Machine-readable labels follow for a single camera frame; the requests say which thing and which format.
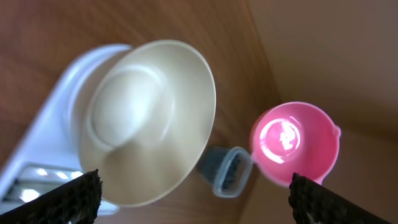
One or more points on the clear plastic bean container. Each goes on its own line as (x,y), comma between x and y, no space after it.
(214,166)

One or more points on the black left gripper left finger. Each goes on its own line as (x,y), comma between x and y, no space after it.
(76,201)

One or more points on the pink scoop blue handle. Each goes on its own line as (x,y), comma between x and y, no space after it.
(294,137)

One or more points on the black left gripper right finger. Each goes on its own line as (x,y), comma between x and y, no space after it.
(314,204)

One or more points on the white digital kitchen scale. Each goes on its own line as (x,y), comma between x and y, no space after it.
(47,155)

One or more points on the white bowl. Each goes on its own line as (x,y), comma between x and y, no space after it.
(142,117)

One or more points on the black beans in container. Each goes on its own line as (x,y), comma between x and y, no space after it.
(230,177)

